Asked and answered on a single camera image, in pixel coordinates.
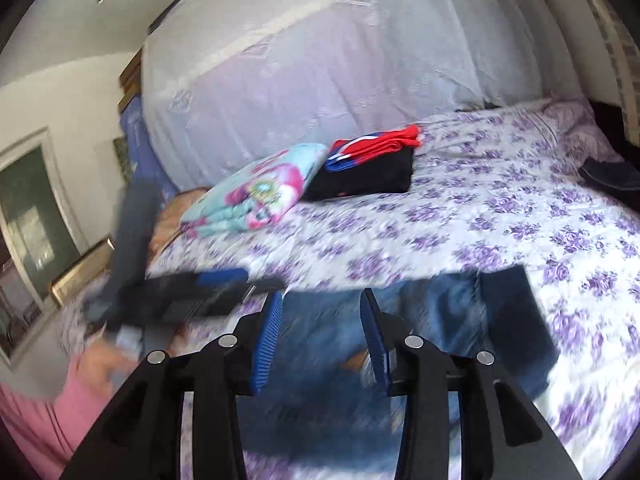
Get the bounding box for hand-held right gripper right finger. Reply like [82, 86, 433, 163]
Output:
[360, 287, 583, 480]

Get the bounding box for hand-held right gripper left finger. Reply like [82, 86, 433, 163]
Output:
[60, 290, 286, 480]

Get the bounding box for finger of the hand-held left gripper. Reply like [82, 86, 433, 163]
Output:
[157, 280, 288, 323]
[147, 267, 251, 295]

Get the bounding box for blue denim pants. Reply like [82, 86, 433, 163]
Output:
[240, 265, 561, 466]

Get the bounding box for person's left hand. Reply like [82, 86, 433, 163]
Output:
[80, 322, 148, 398]

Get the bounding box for brown pillow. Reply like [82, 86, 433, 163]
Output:
[149, 187, 212, 257]

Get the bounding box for folded turquoise floral blanket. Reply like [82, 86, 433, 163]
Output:
[180, 142, 331, 238]

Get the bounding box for blue cloth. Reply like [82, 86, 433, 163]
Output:
[119, 95, 178, 201]

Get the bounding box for white framed door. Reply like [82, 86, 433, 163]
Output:
[0, 127, 83, 361]

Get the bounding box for folded black garment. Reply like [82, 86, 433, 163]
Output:
[302, 145, 416, 201]

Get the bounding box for bed with purple floral sheet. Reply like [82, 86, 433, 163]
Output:
[55, 97, 640, 480]

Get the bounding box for folded red and blue garment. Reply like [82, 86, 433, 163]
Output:
[324, 125, 422, 173]

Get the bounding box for white lace cover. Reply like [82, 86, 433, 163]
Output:
[141, 0, 546, 191]

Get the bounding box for pile of dark clothes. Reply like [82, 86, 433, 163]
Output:
[577, 102, 640, 192]

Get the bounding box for beige checked curtain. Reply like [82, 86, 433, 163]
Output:
[565, 0, 640, 126]

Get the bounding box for gold picture frame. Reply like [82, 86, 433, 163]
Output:
[50, 237, 117, 308]

